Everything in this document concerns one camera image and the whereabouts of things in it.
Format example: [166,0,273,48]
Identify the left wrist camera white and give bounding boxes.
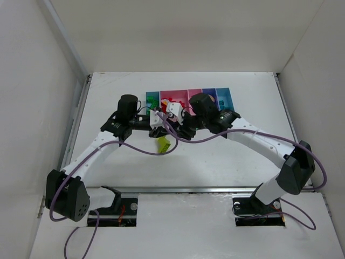
[149,111,165,130]

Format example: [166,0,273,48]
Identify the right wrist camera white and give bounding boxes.
[166,102,183,125]

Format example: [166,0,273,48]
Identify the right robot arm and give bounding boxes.
[175,93,315,214]

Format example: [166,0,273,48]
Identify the light blue bin right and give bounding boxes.
[216,88,235,111]

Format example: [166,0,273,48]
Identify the red flower duplo brick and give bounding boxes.
[161,99,170,106]

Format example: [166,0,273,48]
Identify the large pink bin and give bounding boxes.
[160,90,189,107]

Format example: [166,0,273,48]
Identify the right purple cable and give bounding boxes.
[164,115,328,230]

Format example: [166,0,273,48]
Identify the lime green duplo stack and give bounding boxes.
[157,136,171,154]

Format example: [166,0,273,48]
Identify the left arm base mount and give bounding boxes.
[87,186,138,227]

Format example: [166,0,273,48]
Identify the purple cable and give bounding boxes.
[164,115,328,230]
[50,110,181,259]

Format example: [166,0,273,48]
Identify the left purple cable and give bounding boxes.
[50,110,181,259]

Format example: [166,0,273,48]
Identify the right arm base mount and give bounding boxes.
[232,197,285,227]

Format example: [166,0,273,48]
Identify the aluminium rail front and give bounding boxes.
[53,186,315,194]

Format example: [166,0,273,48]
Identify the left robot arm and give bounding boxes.
[45,94,164,222]

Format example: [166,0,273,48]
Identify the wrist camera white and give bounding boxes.
[149,111,165,130]
[166,102,183,125]

